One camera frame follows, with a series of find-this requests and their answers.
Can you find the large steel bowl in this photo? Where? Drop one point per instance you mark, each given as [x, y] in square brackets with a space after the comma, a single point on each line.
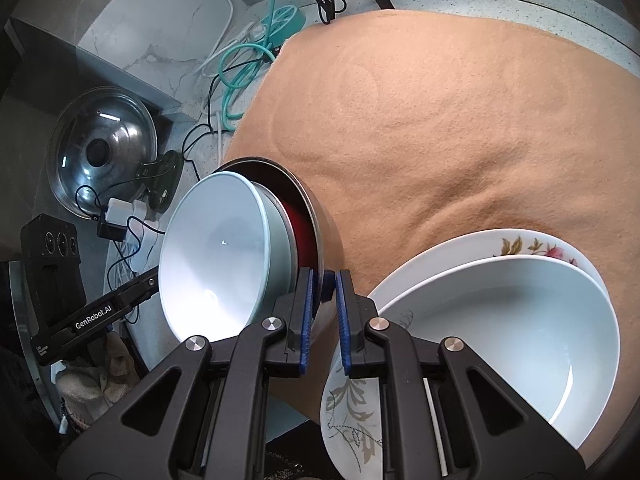
[327, 240]

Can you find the glass pot lid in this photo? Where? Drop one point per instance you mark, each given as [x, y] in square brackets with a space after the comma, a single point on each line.
[120, 130]

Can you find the white plate pink rose print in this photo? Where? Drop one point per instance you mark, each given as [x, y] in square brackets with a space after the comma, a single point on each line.
[450, 255]

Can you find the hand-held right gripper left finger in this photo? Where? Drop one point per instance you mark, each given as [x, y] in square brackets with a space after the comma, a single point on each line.
[306, 320]

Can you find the brown cloth mat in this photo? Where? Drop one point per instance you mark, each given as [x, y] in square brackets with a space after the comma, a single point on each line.
[425, 135]

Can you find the light blue ceramic bowl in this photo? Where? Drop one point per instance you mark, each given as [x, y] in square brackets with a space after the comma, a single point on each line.
[215, 260]

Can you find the dark green lid holder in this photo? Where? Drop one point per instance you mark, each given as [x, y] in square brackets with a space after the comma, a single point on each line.
[167, 180]

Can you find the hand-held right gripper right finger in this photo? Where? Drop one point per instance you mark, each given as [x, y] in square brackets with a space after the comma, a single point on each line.
[344, 320]

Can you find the small red steel bowl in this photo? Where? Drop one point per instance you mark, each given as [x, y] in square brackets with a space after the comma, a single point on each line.
[302, 230]

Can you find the beige plush cloth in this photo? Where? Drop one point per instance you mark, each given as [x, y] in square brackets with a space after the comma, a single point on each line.
[100, 375]

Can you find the white plate grey leaf print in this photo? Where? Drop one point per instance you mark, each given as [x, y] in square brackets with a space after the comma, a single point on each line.
[500, 335]

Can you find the white charger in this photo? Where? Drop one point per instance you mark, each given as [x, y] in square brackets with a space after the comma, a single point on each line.
[119, 211]

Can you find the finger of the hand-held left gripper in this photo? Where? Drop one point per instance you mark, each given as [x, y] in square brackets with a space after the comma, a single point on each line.
[140, 287]

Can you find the black power adapter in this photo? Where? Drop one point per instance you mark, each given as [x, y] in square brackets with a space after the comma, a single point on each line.
[107, 231]

